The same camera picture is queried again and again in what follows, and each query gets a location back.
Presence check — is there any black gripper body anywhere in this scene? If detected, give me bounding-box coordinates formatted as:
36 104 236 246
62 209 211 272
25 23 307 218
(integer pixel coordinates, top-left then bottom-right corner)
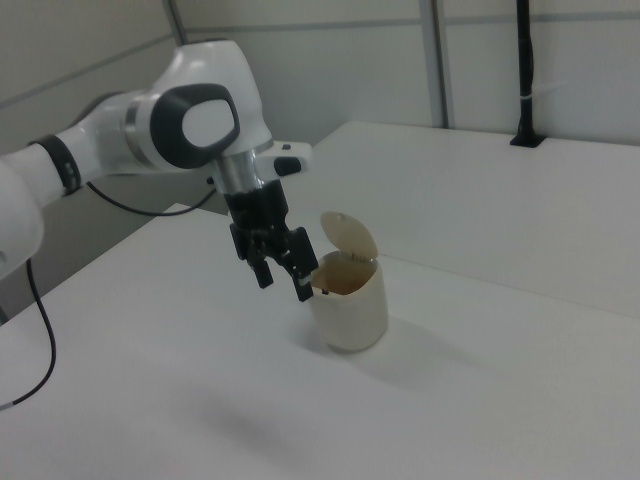
222 179 292 237

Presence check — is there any small cream bin with lid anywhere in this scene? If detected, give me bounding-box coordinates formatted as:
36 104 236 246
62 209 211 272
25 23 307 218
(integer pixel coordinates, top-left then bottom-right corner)
308 210 390 356

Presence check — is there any black pole on table clamp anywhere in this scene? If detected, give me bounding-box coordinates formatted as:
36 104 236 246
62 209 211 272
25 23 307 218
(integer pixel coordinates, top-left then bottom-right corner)
509 0 547 149

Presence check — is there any grey partition frame post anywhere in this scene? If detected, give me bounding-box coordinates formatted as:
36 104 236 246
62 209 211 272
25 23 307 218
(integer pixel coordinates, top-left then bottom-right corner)
162 0 190 49
428 0 457 129

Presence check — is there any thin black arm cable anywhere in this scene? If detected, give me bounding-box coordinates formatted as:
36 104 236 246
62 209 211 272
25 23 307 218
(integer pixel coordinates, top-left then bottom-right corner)
0 179 217 412

